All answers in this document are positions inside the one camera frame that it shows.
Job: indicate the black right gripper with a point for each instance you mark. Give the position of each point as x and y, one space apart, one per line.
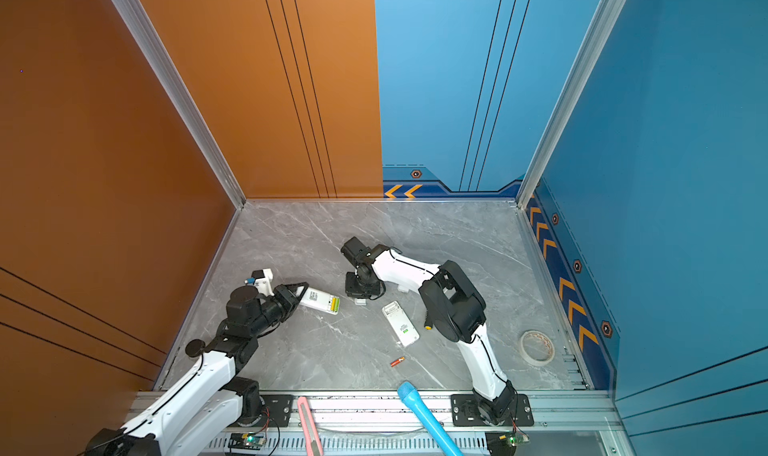
351 291

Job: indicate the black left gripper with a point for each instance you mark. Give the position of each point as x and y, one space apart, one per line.
284 295

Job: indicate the white remote control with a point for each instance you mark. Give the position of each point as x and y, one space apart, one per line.
320 301

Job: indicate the white remote with back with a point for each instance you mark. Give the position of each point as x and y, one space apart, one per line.
400 323

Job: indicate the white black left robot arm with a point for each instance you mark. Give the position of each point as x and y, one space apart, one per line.
211 395

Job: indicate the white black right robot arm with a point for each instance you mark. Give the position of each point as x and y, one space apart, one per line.
454 307

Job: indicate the blue plastic flashlight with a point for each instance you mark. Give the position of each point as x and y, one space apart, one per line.
411 398

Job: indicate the left green circuit board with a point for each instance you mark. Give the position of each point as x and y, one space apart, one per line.
246 441

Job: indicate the green circuit board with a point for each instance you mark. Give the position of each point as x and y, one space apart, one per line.
505 443
246 441

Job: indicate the pink utility knife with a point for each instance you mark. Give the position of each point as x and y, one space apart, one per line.
312 439

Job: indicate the roll of beige tape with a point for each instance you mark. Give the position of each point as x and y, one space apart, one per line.
537 348

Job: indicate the right green circuit board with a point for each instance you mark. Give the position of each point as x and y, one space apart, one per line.
505 443

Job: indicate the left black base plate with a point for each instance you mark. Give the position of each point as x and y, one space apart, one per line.
266 410

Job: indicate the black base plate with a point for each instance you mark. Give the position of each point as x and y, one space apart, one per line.
266 410
471 410

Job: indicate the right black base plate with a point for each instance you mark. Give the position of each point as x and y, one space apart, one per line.
471 410

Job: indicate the aluminium front rail frame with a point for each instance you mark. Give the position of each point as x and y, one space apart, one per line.
378 423

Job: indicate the aluminium corner post left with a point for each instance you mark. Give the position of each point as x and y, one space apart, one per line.
141 28

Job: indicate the aluminium corner post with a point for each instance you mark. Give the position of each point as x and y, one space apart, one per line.
141 28
592 45

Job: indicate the aluminium corner post right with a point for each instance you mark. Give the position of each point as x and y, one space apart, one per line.
592 45

